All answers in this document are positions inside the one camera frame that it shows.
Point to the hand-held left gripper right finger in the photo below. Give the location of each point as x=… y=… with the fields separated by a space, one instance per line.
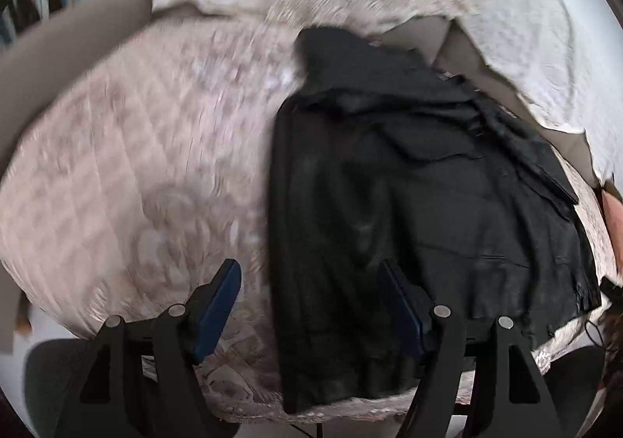
x=404 y=316

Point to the pink quilted bedspread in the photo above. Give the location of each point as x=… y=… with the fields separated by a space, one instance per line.
x=146 y=150

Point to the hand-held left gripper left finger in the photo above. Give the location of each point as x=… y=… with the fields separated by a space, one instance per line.
x=219 y=311

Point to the person's right forearm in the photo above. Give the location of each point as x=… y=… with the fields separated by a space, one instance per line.
x=614 y=223

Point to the black garment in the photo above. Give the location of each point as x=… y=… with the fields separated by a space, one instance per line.
x=389 y=175

